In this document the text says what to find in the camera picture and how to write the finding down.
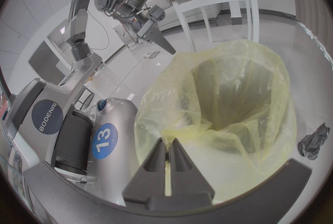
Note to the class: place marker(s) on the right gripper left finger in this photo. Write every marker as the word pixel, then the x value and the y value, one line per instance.
pixel 148 178

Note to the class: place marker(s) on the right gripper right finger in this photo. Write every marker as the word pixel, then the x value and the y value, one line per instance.
pixel 187 178

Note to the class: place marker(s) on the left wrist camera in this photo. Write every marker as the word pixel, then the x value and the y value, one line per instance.
pixel 156 13

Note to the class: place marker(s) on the crumpled black plastic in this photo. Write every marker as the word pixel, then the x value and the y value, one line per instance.
pixel 312 142

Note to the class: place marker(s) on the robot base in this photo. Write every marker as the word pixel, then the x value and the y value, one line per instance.
pixel 52 92

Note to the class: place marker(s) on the yellow plastic bag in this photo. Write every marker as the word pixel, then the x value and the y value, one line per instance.
pixel 234 74

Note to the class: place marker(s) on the white trash bin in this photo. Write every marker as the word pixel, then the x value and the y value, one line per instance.
pixel 287 134

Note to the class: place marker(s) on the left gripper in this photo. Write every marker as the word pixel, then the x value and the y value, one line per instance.
pixel 144 29

